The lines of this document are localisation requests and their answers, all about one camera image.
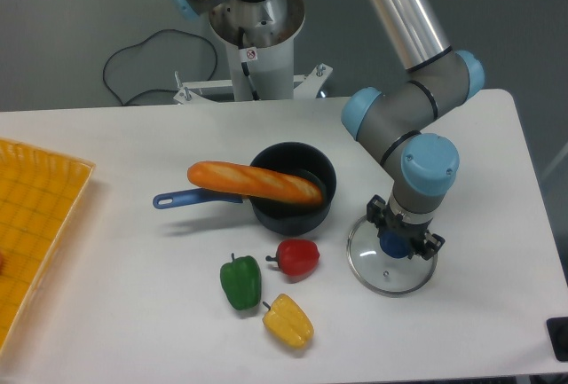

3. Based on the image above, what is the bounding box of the green bell pepper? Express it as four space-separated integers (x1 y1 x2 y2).
219 254 262 311

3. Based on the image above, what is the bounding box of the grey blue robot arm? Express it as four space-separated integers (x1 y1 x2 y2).
172 0 485 259

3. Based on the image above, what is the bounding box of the orange baguette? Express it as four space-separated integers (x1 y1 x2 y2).
186 161 324 207

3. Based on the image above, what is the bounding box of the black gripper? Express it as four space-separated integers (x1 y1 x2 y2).
366 194 446 261

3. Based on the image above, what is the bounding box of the glass lid blue knob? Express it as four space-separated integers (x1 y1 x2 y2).
346 216 438 297

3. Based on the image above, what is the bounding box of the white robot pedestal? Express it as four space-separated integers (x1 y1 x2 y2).
173 0 333 104

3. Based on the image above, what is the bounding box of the dark blue saucepan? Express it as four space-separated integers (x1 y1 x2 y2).
153 142 336 237

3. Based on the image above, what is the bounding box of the red bell pepper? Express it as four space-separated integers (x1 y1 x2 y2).
265 239 320 277

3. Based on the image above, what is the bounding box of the yellow bell pepper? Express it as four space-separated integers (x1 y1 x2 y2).
263 294 314 349

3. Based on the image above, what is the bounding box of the black table grommet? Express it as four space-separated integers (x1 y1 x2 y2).
546 317 568 362

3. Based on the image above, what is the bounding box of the black cable on floor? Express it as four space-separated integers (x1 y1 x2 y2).
102 28 219 106

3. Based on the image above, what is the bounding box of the yellow woven basket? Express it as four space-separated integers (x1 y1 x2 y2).
1 138 96 349

